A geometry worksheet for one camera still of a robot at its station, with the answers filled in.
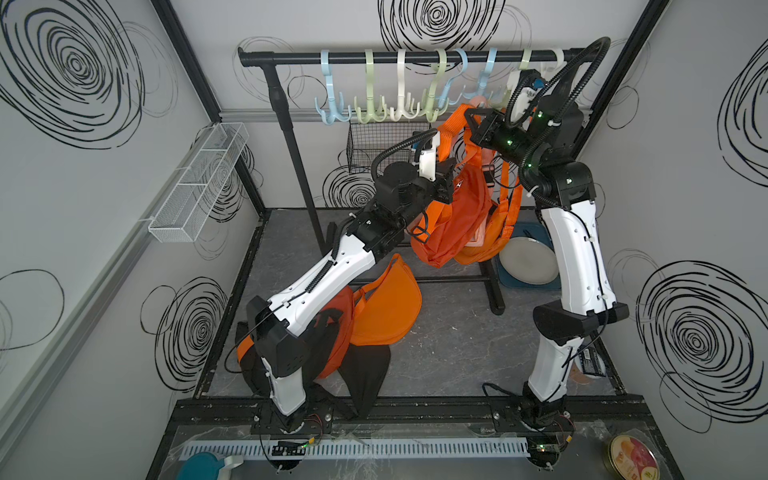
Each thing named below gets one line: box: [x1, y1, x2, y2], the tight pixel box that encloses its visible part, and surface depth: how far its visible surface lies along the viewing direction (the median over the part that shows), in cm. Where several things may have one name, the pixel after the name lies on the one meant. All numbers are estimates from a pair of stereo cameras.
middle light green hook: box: [422, 48, 449, 123], surface depth 60 cm
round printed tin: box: [607, 434, 661, 480], surface depth 67 cm
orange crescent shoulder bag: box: [454, 159, 524, 265], surface depth 82 cm
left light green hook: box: [354, 49, 387, 124], surface depth 58 cm
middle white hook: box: [390, 49, 421, 121], surface depth 58 cm
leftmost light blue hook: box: [314, 49, 352, 125], surface depth 57 cm
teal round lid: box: [176, 452, 225, 480], surface depth 64 cm
